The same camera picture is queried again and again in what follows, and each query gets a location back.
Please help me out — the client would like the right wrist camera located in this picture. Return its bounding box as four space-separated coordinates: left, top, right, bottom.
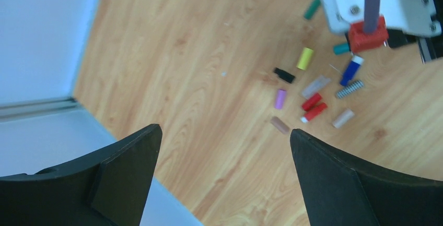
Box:
320 0 442 61

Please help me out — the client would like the yellow marker cap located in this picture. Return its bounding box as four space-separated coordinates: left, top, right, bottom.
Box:
296 47 314 70

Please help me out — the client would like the black marker cap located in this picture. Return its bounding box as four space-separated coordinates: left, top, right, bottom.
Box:
273 67 296 84

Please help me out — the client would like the clear gel pen cap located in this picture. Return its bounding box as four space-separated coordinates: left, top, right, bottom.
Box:
301 75 331 99

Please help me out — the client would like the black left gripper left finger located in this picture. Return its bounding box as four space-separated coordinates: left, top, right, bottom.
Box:
1 124 162 225

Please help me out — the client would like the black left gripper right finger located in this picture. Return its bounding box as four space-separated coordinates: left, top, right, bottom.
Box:
290 129 442 225

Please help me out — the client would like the pink marker cap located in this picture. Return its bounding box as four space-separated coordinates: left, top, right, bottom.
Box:
274 89 287 110

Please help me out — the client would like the blue pen cap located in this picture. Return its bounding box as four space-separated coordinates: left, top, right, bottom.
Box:
340 55 364 86

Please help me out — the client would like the houndstooth pen cap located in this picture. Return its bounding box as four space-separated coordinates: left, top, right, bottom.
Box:
335 80 364 99

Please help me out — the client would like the beige marker cap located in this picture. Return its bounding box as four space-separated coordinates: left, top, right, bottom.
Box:
332 109 355 128

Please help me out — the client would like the brown marker cap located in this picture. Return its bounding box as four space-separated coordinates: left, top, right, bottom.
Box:
270 116 290 134

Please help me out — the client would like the dark green marker cap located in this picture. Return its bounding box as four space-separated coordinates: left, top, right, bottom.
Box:
303 0 321 20

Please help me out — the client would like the teal marker cap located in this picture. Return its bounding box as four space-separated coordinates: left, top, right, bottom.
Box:
333 42 351 55

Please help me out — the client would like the red marker cap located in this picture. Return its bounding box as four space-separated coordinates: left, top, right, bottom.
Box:
300 102 328 123
301 92 322 111

